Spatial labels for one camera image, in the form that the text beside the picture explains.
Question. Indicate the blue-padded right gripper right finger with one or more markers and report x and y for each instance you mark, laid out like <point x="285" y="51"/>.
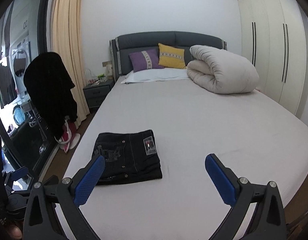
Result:
<point x="268" y="219"/>

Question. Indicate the cream wardrobe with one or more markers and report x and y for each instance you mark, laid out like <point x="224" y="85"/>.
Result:
<point x="275" y="41"/>

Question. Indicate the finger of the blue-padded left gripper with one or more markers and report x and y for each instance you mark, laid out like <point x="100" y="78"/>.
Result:
<point x="18" y="174"/>

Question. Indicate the black denim pants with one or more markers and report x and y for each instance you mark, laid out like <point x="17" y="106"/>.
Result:
<point x="129" y="158"/>

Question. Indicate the person's left hand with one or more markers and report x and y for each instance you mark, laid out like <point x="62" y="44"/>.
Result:
<point x="14" y="232"/>

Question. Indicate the yellow cushion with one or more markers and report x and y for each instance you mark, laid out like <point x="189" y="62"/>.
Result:
<point x="171" y="57"/>

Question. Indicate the dark grey nightstand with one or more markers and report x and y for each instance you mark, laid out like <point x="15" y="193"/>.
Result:
<point x="96" y="94"/>

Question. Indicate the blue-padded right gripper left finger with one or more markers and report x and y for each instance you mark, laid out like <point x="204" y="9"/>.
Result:
<point x="41" y="220"/>

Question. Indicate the purple cushion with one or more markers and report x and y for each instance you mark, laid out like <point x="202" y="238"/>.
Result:
<point x="144" y="60"/>

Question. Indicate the white bed mattress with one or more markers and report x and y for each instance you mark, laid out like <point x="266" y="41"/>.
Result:
<point x="250" y="133"/>

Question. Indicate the rolled beige duvet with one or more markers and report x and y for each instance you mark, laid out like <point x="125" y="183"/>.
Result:
<point x="220" y="71"/>

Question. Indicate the black hanging garment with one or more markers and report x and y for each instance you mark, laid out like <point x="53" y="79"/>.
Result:
<point x="49" y="85"/>

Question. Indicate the white pillow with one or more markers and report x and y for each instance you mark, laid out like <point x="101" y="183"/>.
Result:
<point x="154" y="75"/>

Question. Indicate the beige curtain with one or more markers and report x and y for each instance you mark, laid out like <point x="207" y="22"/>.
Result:
<point x="66" y="41"/>

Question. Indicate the red and white bag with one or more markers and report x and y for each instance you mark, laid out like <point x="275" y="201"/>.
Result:
<point x="70" y="137"/>

